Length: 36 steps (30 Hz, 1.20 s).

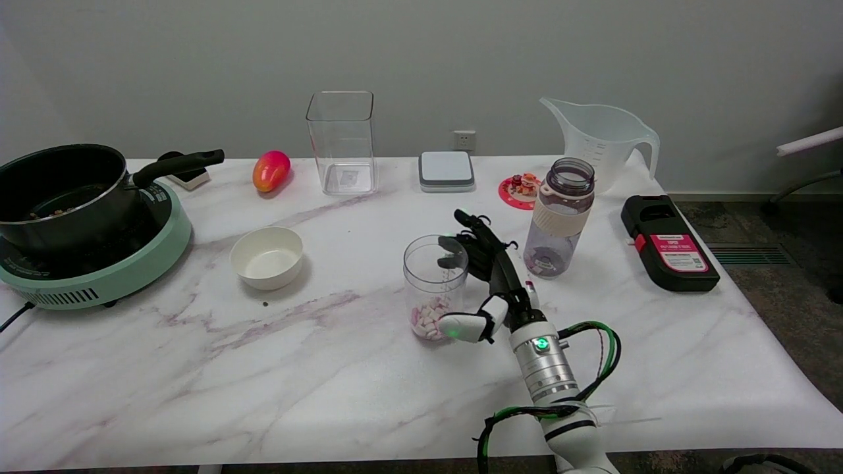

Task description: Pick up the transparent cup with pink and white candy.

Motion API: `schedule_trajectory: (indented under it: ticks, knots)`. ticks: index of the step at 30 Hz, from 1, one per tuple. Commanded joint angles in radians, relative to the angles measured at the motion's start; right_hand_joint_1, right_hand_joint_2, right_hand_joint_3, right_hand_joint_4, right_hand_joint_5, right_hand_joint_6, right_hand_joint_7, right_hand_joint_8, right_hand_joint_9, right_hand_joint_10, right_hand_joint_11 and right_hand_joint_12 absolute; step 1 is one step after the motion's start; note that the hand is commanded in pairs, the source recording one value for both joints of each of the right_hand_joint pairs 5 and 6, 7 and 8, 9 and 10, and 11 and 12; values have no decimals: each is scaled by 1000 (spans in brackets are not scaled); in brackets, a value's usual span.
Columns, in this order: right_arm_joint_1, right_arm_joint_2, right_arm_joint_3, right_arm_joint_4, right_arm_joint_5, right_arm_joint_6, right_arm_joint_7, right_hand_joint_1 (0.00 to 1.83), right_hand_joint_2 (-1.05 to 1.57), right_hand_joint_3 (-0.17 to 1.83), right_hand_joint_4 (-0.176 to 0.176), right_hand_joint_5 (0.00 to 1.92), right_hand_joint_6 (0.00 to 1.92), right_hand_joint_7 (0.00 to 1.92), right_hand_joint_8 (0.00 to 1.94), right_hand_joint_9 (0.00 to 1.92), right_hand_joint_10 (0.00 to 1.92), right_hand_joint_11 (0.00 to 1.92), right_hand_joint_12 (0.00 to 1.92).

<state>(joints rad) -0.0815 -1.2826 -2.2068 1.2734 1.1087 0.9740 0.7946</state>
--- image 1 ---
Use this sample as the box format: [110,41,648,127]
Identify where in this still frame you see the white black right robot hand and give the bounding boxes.
[437,208,542,344]

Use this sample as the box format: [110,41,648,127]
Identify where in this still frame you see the transparent cup with candy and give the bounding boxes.
[402,234,470,342]

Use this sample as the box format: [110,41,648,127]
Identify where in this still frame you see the grey transparent water bottle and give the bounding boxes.
[523,157,596,279]

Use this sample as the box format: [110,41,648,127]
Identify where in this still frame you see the red coaster with toy figures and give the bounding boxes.
[498,172,543,211]

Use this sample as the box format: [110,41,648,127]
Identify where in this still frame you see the white grey square lid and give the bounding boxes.
[418,151,476,193]

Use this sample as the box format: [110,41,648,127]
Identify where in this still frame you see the translucent measuring jug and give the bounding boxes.
[539,97,661,195]

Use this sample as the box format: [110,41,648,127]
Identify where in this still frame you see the black box with pink label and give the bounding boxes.
[620,194,721,293]

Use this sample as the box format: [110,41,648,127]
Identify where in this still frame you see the clear square plastic container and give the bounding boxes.
[306,91,379,196]

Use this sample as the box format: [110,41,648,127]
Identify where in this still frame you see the white ceramic bowl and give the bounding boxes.
[229,226,304,291]

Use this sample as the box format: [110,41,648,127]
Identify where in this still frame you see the red yellow mango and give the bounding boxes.
[252,150,292,194]

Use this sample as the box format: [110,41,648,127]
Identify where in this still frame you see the floor vent grille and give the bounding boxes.
[707,242,798,267]

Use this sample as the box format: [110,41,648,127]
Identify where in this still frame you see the white black small device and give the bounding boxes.
[157,151,211,192]

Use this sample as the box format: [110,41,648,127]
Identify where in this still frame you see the white tube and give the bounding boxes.
[776,126,843,157]

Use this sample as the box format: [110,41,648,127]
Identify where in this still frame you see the green induction cooker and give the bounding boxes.
[0,179,193,311]

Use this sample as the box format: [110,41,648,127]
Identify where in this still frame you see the black saucepan with handle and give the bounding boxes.
[0,144,225,251]

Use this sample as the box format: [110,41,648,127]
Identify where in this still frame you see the black power cord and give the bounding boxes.
[0,302,35,333]

